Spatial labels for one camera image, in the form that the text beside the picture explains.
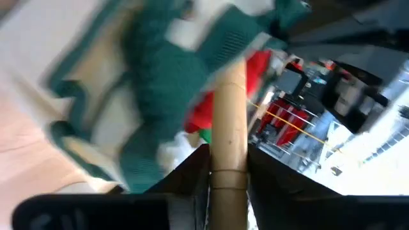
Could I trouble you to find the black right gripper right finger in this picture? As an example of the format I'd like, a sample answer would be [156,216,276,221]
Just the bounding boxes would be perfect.
[247,143,340,230]

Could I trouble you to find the red garden gloves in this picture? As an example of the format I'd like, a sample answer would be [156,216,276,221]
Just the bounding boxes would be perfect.
[184,50,273,134]

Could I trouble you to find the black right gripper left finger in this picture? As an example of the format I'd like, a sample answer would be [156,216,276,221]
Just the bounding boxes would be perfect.
[145,143,212,230]

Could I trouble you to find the red storage rack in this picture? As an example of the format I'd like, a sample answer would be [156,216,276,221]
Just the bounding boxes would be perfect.
[258,98,310,147]

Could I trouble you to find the wooden handled metal trowel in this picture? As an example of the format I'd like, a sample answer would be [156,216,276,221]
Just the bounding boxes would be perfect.
[209,59,249,230]

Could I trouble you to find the cream canvas bag green trim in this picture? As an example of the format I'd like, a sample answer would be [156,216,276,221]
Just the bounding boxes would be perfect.
[0,0,313,196]

